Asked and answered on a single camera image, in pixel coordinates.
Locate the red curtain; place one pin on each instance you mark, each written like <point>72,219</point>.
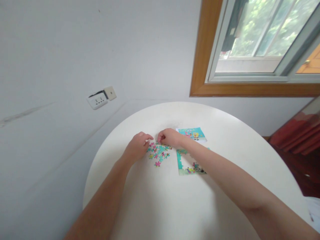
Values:
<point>297,132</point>

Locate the partly assembled cartoon puzzle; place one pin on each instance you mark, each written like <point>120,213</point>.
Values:
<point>191,163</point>

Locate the person's right fingers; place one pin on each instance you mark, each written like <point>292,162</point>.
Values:
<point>160,138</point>

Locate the white wall power socket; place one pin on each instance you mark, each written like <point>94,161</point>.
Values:
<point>97,101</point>

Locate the cartoon picture card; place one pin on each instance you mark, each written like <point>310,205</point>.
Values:
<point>192,134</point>

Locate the person's left hand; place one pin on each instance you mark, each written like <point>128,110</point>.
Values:
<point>137,146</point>

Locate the pile of colourful puzzle pieces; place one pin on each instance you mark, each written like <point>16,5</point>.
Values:
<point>158,153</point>

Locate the round white table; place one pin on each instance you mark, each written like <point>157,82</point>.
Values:
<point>190,175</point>

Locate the cream wall outlet plate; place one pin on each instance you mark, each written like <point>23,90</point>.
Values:
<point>110,93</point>

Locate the wooden framed window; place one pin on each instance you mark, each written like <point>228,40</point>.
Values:
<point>257,47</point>

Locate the person's right hand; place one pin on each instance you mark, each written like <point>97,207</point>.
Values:
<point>170,137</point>

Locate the person's left fingers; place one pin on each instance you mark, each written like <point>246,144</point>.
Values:
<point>148,138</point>

